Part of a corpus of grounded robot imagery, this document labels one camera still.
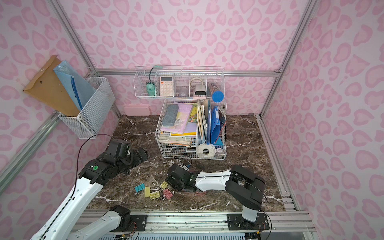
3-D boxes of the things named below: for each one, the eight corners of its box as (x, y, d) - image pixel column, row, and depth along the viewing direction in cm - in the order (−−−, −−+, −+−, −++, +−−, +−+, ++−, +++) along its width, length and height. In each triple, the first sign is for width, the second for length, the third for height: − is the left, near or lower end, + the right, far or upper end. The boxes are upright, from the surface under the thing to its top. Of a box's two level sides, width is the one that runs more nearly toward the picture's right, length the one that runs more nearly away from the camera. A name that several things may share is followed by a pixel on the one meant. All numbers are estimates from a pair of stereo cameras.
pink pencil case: (125, 116, 123) (121, 108, 117) (126, 112, 126) (123, 105, 120) (150, 115, 123) (147, 108, 117) (151, 112, 126) (148, 105, 120)
